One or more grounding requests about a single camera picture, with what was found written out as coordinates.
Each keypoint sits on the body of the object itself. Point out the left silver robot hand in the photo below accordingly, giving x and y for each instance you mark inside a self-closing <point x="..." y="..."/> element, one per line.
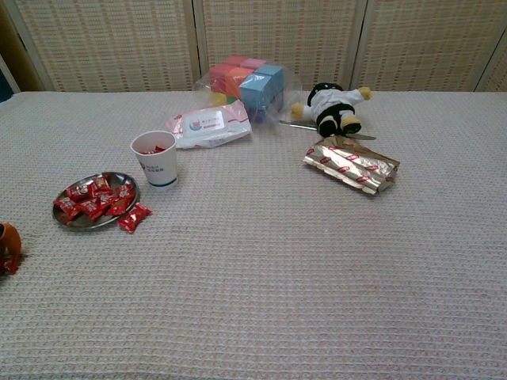
<point x="11" y="239"/>

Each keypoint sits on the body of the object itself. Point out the round metal plate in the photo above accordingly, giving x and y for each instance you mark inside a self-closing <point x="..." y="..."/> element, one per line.
<point x="77" y="222"/>

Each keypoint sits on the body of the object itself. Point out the white paper cup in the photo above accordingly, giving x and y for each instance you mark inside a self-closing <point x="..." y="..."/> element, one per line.
<point x="160" y="170"/>

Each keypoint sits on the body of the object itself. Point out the brown wooden board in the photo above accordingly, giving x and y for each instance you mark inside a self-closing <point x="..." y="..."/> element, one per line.
<point x="16" y="59"/>

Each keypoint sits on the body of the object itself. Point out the woven folding screen panel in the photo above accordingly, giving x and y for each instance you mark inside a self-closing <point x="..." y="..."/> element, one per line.
<point x="428" y="39"/>
<point x="277" y="31"/>
<point x="500" y="79"/>
<point x="111" y="39"/>

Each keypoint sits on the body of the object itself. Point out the white pink wet wipes pack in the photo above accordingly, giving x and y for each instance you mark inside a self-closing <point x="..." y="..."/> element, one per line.
<point x="214" y="126"/>

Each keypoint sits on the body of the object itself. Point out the yellow cube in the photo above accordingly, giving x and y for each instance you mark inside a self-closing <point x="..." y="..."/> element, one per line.
<point x="218" y="99"/>

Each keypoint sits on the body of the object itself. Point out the green cube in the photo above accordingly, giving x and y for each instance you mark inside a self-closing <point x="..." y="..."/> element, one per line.
<point x="231" y="99"/>

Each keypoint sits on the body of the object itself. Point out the red cube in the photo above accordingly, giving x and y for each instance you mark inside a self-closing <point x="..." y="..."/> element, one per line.
<point x="222" y="79"/>
<point x="235" y="60"/>

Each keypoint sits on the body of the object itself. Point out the beige woven tablecloth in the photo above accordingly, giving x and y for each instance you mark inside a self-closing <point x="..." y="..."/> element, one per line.
<point x="277" y="277"/>

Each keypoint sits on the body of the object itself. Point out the orange cube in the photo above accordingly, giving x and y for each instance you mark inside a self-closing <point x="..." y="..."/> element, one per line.
<point x="239" y="79"/>

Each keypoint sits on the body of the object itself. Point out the purple cube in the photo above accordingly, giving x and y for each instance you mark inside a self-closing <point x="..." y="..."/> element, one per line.
<point x="261" y="115"/>

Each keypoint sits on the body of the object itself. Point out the light blue cube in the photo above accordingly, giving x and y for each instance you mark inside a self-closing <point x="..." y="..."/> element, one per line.
<point x="271" y="73"/>
<point x="255" y="93"/>

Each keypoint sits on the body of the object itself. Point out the pink cube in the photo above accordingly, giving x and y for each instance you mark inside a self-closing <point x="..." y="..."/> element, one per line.
<point x="255" y="63"/>

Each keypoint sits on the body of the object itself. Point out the silver table knife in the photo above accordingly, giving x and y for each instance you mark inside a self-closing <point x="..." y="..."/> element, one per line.
<point x="297" y="125"/>

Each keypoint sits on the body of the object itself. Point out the clear plastic bag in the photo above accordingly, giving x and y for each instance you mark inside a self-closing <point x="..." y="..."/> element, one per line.
<point x="294" y="89"/>

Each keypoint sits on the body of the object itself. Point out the gold foil snack pack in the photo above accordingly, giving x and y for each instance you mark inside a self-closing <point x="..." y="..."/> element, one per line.
<point x="348" y="166"/>

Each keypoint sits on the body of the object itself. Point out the black white plush doll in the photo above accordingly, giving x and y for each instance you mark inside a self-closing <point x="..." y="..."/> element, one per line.
<point x="330" y="105"/>

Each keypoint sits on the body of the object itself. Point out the pale wooden frame bar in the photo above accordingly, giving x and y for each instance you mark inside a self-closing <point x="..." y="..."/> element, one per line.
<point x="8" y="77"/>

